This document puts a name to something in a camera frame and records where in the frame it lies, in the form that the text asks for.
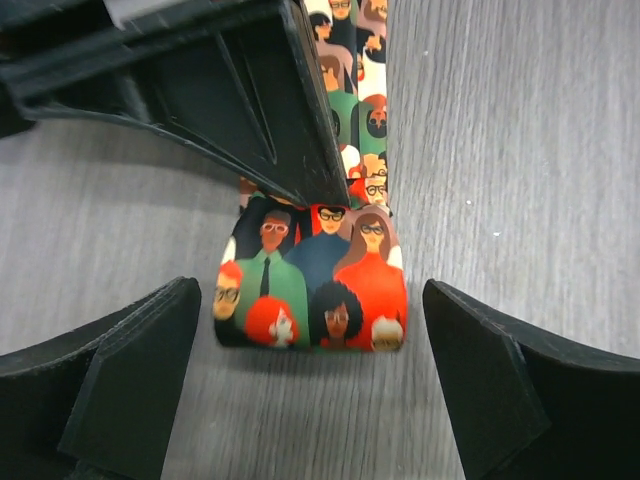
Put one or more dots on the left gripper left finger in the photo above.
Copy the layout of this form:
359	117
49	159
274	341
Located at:
99	401

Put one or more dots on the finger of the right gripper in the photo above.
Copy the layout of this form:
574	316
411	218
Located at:
237	81

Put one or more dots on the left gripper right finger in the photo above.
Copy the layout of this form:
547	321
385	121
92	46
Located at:
525	403

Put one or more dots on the red floral patterned tie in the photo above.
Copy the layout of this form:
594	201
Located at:
324	277

